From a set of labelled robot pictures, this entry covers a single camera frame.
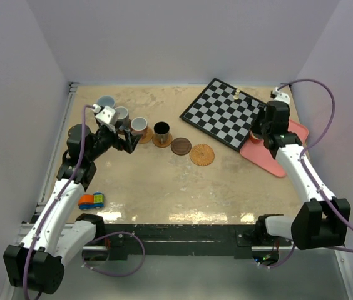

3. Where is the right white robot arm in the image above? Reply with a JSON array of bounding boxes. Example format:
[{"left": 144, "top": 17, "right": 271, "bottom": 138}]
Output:
[{"left": 252, "top": 100, "right": 350, "bottom": 250}]

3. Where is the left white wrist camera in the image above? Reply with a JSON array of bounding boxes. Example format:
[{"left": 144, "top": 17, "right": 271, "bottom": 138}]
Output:
[{"left": 92, "top": 104, "right": 119, "bottom": 133}]

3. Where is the black maroon cup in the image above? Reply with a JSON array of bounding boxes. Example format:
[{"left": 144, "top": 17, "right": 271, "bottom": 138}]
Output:
[{"left": 153, "top": 121, "right": 170, "bottom": 142}]

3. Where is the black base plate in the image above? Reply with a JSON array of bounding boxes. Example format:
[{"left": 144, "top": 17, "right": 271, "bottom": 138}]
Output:
[{"left": 89, "top": 224, "right": 290, "bottom": 260}]

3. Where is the aluminium front rail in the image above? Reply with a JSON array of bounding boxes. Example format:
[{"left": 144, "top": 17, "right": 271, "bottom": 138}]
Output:
[{"left": 16, "top": 222, "right": 348, "bottom": 251}]

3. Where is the light blue cup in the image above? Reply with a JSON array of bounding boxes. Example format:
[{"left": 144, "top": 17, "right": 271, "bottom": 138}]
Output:
[{"left": 96, "top": 95, "right": 116, "bottom": 108}]

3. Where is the pink plastic tray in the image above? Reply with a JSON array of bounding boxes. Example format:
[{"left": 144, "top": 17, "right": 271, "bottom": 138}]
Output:
[{"left": 240, "top": 119, "right": 309, "bottom": 178}]

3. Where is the large woven rattan coaster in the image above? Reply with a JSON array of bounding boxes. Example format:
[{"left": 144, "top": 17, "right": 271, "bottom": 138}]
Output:
[{"left": 190, "top": 144, "right": 215, "bottom": 166}]

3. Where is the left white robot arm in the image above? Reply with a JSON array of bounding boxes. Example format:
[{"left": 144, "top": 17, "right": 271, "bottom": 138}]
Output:
[{"left": 3, "top": 124, "right": 142, "bottom": 294}]

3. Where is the aluminium left rail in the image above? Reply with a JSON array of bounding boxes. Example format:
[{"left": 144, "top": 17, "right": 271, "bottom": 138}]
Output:
[{"left": 30, "top": 82, "right": 80, "bottom": 223}]

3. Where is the copper orange cup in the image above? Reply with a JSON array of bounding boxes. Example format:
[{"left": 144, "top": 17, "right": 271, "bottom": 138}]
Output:
[{"left": 250, "top": 132, "right": 263, "bottom": 144}]

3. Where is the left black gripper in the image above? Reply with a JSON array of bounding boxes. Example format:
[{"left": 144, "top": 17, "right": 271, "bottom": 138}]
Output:
[{"left": 87, "top": 121, "right": 142, "bottom": 161}]

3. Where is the grey white mug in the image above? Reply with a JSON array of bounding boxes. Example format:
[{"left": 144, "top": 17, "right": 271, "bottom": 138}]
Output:
[{"left": 115, "top": 106, "right": 130, "bottom": 127}]

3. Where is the black white chessboard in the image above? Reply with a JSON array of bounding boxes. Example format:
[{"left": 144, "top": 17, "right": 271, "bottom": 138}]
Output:
[{"left": 180, "top": 78, "right": 265, "bottom": 151}]

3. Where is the white floral mug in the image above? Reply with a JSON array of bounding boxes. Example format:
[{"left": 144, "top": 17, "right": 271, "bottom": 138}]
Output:
[{"left": 131, "top": 117, "right": 148, "bottom": 138}]

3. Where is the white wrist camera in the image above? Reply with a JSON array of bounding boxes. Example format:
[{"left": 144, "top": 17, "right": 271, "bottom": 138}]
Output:
[
  {"left": 270, "top": 87, "right": 290, "bottom": 104},
  {"left": 92, "top": 104, "right": 119, "bottom": 133}
]

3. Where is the white chess piece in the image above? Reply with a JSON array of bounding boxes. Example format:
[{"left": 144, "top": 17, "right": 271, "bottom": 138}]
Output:
[{"left": 233, "top": 89, "right": 240, "bottom": 100}]

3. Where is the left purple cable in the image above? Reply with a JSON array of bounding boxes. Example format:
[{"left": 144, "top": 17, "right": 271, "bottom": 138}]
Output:
[{"left": 22, "top": 104, "right": 146, "bottom": 300}]

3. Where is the aluminium rail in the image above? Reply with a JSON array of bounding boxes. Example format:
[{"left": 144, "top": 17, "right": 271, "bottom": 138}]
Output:
[
  {"left": 16, "top": 222, "right": 348, "bottom": 251},
  {"left": 30, "top": 82, "right": 80, "bottom": 223}
]

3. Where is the light wooden coaster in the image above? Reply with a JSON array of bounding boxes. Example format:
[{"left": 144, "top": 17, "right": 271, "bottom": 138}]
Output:
[{"left": 152, "top": 133, "right": 173, "bottom": 148}]

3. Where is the orange toy car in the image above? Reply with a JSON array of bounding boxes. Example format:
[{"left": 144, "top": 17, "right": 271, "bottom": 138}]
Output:
[{"left": 78, "top": 192, "right": 105, "bottom": 210}]

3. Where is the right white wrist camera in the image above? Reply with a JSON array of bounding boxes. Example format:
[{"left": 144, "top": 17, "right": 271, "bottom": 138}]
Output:
[{"left": 270, "top": 87, "right": 290, "bottom": 104}]

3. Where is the small woven rattan coaster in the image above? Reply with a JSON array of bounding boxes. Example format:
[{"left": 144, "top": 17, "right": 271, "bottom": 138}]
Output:
[{"left": 139, "top": 126, "right": 153, "bottom": 144}]

